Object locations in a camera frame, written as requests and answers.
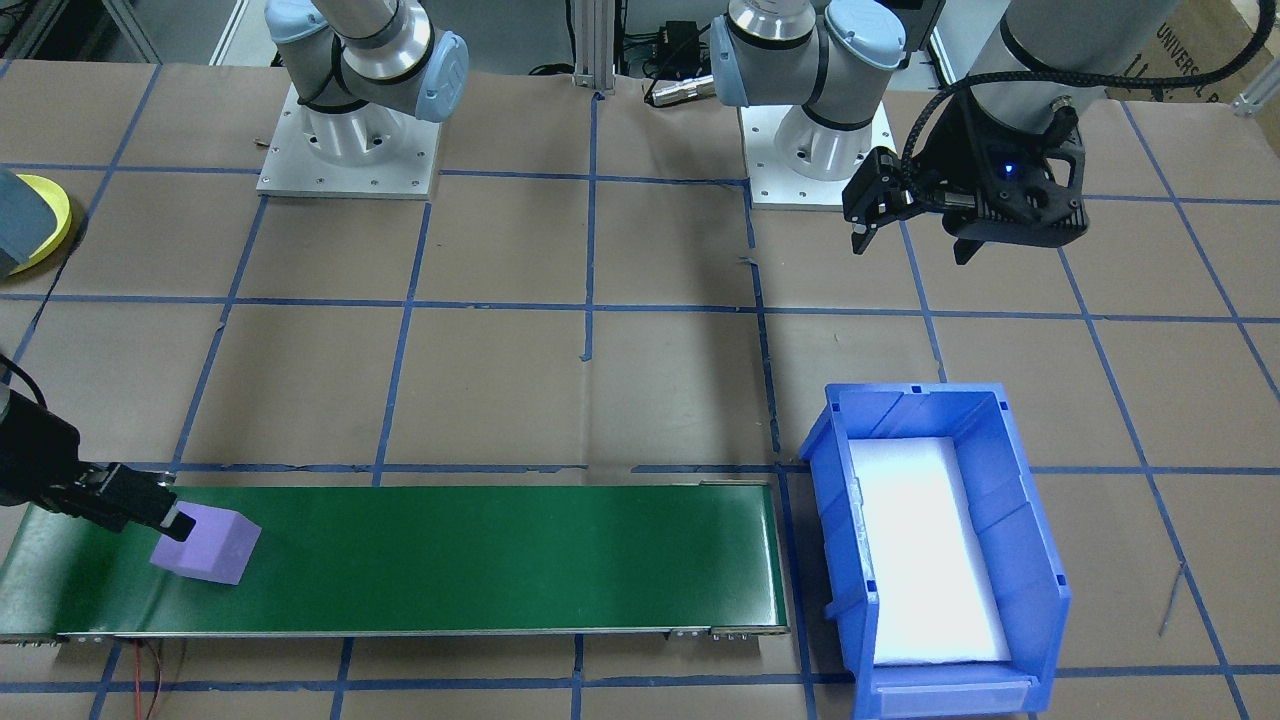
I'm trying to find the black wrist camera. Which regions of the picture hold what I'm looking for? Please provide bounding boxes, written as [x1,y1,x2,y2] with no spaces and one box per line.
[915,193,1090,252]

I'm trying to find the silver cylinder connector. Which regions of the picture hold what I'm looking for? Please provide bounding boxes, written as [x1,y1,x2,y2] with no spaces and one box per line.
[647,77,718,108]

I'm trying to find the white foam pad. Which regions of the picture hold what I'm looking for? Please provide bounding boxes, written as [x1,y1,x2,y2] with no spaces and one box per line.
[850,437,1013,667]

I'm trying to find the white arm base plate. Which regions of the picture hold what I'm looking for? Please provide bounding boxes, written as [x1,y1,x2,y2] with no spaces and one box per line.
[256,85,442,200]
[740,98,901,212]

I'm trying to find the brown cardboard box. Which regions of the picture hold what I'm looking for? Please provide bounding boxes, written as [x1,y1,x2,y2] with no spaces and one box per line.
[1108,0,1253,107]

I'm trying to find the blue plastic bin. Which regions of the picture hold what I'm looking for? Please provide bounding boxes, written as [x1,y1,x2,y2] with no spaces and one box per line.
[797,383,1073,720]

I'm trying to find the purple foam block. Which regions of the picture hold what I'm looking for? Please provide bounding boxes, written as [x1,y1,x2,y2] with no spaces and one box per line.
[150,503,264,587]

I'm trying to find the black braided camera cable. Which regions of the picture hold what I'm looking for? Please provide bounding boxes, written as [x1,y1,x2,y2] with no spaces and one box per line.
[900,28,1280,187]

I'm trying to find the green conveyor belt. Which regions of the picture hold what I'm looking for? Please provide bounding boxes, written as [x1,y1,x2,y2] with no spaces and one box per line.
[0,480,791,644]

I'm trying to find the yellow plate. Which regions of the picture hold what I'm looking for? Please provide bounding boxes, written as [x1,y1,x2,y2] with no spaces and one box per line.
[14,173,75,277]

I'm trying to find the red black conveyor wires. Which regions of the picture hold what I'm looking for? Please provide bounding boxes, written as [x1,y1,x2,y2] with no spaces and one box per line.
[128,640,191,720]

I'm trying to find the small black adapter box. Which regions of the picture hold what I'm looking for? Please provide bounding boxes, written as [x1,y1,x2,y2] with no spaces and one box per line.
[658,20,703,64]

